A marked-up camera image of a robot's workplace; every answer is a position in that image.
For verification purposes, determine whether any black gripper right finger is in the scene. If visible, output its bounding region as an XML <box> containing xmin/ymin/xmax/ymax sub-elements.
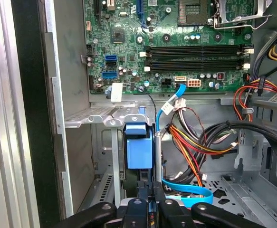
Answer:
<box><xmin>152</xmin><ymin>181</ymin><xmax>267</xmax><ymax>228</ymax></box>

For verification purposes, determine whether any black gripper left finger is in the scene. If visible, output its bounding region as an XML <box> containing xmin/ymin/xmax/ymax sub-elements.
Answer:
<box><xmin>55</xmin><ymin>181</ymin><xmax>153</xmax><ymax>228</ymax></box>

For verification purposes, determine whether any blue SATA wire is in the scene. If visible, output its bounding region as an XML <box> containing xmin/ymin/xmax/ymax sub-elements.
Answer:
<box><xmin>156</xmin><ymin>83</ymin><xmax>214</xmax><ymax>205</ymax></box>

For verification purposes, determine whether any hard disk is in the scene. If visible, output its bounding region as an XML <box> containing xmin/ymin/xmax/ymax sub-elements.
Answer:
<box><xmin>123</xmin><ymin>106</ymin><xmax>164</xmax><ymax>206</ymax></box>

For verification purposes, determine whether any orange red disk power wire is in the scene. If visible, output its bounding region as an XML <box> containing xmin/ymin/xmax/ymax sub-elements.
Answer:
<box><xmin>165</xmin><ymin>124</ymin><xmax>240</xmax><ymax>190</ymax></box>

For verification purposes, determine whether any perforated metal disk bay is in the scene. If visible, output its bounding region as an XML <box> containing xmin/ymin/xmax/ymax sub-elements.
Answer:
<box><xmin>64</xmin><ymin>105</ymin><xmax>164</xmax><ymax>207</ymax></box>

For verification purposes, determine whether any grey optical drive cage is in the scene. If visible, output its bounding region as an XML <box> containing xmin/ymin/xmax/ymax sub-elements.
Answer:
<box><xmin>220</xmin><ymin>128</ymin><xmax>277</xmax><ymax>228</ymax></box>

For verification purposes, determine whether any white paper label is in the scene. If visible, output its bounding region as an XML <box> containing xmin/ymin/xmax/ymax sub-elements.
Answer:
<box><xmin>111</xmin><ymin>83</ymin><xmax>124</xmax><ymax>102</ymax></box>

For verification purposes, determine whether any RAM slot with white latches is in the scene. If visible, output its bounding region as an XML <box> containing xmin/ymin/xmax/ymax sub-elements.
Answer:
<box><xmin>143</xmin><ymin>63</ymin><xmax>251</xmax><ymax>73</ymax></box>
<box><xmin>139</xmin><ymin>50</ymin><xmax>255</xmax><ymax>58</ymax></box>

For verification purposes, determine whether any RAM slot with black latches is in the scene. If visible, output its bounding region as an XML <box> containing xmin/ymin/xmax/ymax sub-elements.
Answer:
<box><xmin>144</xmin><ymin>58</ymin><xmax>250</xmax><ymax>65</ymax></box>
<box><xmin>144</xmin><ymin>44</ymin><xmax>252</xmax><ymax>52</ymax></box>

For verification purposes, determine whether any black PC case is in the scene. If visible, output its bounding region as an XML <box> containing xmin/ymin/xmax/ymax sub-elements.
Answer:
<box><xmin>10</xmin><ymin>0</ymin><xmax>277</xmax><ymax>228</ymax></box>

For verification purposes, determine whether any black chipset chip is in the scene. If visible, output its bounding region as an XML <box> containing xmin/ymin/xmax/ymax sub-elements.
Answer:
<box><xmin>110</xmin><ymin>27</ymin><xmax>126</xmax><ymax>44</ymax></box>

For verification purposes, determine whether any green motherboard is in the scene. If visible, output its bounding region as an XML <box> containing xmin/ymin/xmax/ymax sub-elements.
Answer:
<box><xmin>85</xmin><ymin>0</ymin><xmax>255</xmax><ymax>95</ymax></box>

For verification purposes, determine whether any grey power supply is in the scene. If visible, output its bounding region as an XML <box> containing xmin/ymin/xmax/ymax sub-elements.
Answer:
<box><xmin>251</xmin><ymin>0</ymin><xmax>277</xmax><ymax>72</ymax></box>

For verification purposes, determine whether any blue expansion slot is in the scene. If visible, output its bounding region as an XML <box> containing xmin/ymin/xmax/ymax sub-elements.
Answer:
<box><xmin>137</xmin><ymin>0</ymin><xmax>146</xmax><ymax>29</ymax></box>

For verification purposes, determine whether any CPU socket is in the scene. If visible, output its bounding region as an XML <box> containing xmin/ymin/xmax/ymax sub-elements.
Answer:
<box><xmin>177</xmin><ymin>0</ymin><xmax>210</xmax><ymax>27</ymax></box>

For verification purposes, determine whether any metal socket cover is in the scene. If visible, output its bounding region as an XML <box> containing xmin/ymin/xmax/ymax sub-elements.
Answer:
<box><xmin>218</xmin><ymin>0</ymin><xmax>272</xmax><ymax>24</ymax></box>

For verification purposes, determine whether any black expansion slot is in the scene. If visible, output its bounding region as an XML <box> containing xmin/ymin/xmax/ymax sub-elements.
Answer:
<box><xmin>94</xmin><ymin>0</ymin><xmax>103</xmax><ymax>19</ymax></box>

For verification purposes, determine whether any white plug with thin wires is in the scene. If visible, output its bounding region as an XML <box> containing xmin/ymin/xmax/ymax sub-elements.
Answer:
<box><xmin>172</xmin><ymin>97</ymin><xmax>207</xmax><ymax>143</ymax></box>

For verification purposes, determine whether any thick black cable bundle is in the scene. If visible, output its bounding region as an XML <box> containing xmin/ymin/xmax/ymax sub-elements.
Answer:
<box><xmin>199</xmin><ymin>120</ymin><xmax>277</xmax><ymax>183</ymax></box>

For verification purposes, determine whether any red black wire bundle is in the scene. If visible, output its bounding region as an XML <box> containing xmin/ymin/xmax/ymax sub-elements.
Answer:
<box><xmin>233</xmin><ymin>78</ymin><xmax>277</xmax><ymax>122</ymax></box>

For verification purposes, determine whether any locking lever wire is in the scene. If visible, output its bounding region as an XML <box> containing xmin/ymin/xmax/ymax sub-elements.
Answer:
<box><xmin>211</xmin><ymin>0</ymin><xmax>273</xmax><ymax>30</ymax></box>

